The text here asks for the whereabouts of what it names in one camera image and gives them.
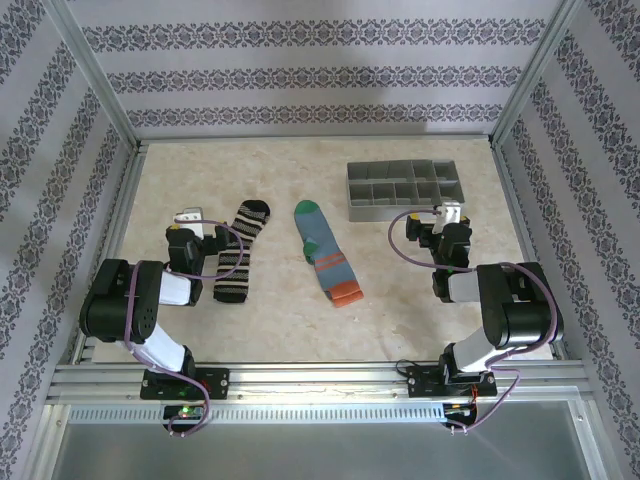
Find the black beige striped sock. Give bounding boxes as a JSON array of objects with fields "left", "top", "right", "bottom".
[{"left": 213, "top": 198, "right": 274, "bottom": 305}]

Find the grey divided organizer tray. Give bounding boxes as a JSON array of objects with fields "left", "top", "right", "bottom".
[{"left": 346, "top": 158, "right": 466, "bottom": 224}]

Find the brushed metal panel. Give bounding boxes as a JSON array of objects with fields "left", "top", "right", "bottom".
[{"left": 42, "top": 399, "right": 606, "bottom": 480}]

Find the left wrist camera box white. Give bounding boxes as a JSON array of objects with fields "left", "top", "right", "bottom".
[{"left": 172, "top": 206, "right": 206, "bottom": 240}]

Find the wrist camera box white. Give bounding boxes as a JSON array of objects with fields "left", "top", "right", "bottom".
[
  {"left": 172, "top": 206, "right": 206, "bottom": 240},
  {"left": 432, "top": 199, "right": 464, "bottom": 235}
]

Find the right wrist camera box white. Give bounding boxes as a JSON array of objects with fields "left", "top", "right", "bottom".
[{"left": 432, "top": 199, "right": 464, "bottom": 235}]

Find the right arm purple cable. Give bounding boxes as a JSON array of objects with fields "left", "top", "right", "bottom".
[{"left": 388, "top": 207, "right": 564, "bottom": 436}]

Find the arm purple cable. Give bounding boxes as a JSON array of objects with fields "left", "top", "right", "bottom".
[
  {"left": 122, "top": 219, "right": 247, "bottom": 440},
  {"left": 388, "top": 207, "right": 564, "bottom": 436}
]

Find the aluminium frame side rail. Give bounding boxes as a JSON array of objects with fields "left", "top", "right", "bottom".
[
  {"left": 74, "top": 142, "right": 149, "bottom": 366},
  {"left": 492, "top": 142, "right": 571, "bottom": 362}
]

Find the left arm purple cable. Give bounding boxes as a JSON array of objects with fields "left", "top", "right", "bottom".
[{"left": 122, "top": 219, "right": 247, "bottom": 440}]

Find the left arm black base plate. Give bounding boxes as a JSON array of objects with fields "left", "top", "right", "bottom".
[{"left": 140, "top": 367, "right": 231, "bottom": 401}]

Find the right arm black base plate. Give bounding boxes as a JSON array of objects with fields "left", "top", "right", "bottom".
[{"left": 407, "top": 364, "right": 497, "bottom": 399}]

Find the aluminium frame cross rail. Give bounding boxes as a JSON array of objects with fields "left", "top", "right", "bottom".
[{"left": 137, "top": 133, "right": 494, "bottom": 147}]

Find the aluminium mounting rail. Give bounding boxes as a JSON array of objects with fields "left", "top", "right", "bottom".
[{"left": 47, "top": 362, "right": 594, "bottom": 401}]

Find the aluminium frame post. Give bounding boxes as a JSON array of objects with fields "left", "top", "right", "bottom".
[
  {"left": 489, "top": 0, "right": 594, "bottom": 149},
  {"left": 44, "top": 0, "right": 146, "bottom": 154}
]

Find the slotted grey cable duct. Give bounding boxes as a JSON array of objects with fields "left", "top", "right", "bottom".
[{"left": 67, "top": 403, "right": 446, "bottom": 425}]

